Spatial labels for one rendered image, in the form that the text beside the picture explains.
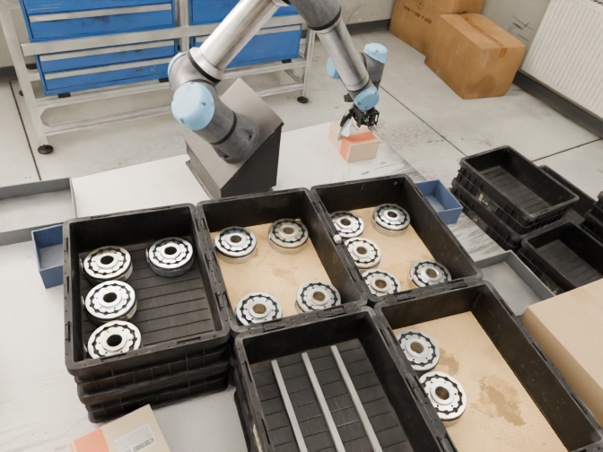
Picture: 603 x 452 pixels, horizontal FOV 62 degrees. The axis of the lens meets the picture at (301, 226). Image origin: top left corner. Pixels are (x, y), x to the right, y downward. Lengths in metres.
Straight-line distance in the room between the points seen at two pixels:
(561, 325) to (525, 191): 1.18
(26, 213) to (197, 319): 0.71
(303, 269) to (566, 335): 0.61
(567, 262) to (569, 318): 1.02
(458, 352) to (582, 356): 0.25
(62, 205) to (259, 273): 0.69
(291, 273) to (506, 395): 0.55
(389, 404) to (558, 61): 3.42
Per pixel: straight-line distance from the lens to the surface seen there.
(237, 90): 1.65
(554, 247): 2.34
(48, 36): 2.86
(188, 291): 1.20
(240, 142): 1.45
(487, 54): 3.95
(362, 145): 1.82
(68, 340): 1.04
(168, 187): 1.67
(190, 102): 1.38
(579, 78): 4.11
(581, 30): 4.10
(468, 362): 1.20
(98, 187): 1.70
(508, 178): 2.42
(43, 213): 1.64
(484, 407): 1.15
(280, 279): 1.22
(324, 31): 1.36
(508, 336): 1.21
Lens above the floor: 1.76
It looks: 43 degrees down
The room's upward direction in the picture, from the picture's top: 9 degrees clockwise
